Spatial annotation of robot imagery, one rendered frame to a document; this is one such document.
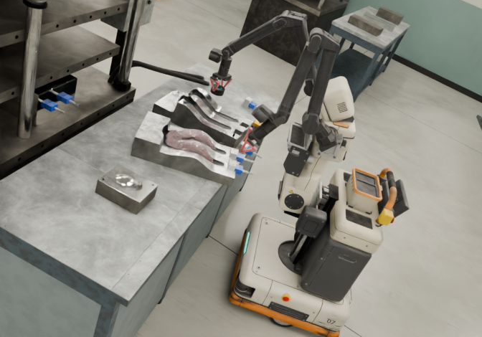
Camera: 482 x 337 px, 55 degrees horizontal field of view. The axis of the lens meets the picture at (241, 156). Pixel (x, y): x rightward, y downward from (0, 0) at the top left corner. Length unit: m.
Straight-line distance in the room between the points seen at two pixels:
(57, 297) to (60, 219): 0.29
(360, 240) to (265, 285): 0.59
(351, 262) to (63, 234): 1.43
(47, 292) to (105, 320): 0.25
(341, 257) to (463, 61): 6.54
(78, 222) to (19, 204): 0.22
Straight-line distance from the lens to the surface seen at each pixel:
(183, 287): 2.81
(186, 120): 2.53
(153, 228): 1.91
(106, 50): 2.61
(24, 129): 2.25
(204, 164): 2.20
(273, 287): 2.65
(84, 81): 2.81
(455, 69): 8.73
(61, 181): 2.04
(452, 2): 8.59
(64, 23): 2.22
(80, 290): 1.81
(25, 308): 2.10
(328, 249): 2.46
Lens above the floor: 2.11
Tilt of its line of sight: 32 degrees down
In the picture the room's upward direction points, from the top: 22 degrees clockwise
